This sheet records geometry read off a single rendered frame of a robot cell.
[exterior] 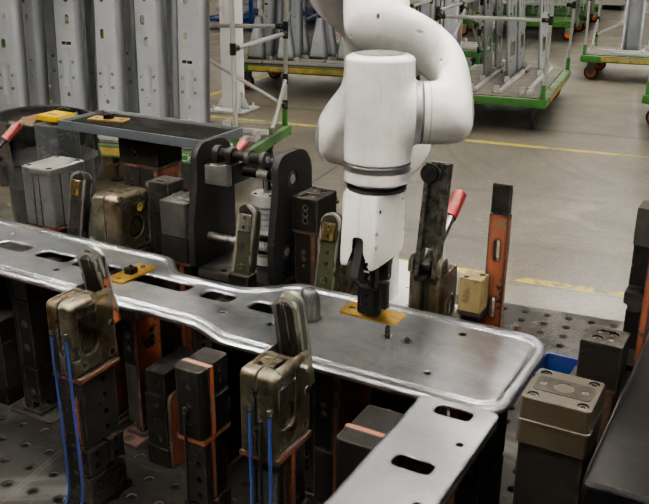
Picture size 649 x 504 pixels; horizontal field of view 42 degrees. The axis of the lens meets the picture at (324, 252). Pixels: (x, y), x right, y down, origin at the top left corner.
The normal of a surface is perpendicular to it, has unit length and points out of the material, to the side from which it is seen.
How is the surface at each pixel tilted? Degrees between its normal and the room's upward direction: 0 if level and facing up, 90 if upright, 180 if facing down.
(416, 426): 0
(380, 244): 92
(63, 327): 90
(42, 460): 0
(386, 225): 90
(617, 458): 0
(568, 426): 89
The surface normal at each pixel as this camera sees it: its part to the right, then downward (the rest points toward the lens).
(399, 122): 0.10, 0.37
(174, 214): -0.49, 0.30
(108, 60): -0.28, 0.26
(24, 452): 0.00, -0.94
